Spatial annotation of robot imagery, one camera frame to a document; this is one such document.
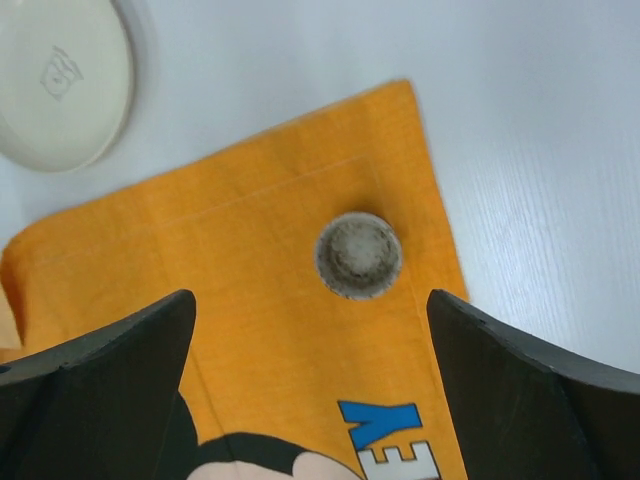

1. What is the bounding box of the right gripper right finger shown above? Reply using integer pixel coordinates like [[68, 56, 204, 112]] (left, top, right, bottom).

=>
[[426, 290, 639, 479]]

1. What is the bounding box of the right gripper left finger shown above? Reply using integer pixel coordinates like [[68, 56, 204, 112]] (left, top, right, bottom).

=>
[[1, 290, 196, 479]]

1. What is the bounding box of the orange Mickey placemat cloth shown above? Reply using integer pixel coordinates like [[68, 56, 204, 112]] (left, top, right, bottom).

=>
[[1, 80, 466, 479]]

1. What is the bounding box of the small grey cup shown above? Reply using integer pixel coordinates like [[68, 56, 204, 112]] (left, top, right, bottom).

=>
[[313, 211, 403, 301]]

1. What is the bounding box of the cream round plate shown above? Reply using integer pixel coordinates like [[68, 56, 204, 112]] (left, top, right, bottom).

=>
[[1, 1, 157, 174]]

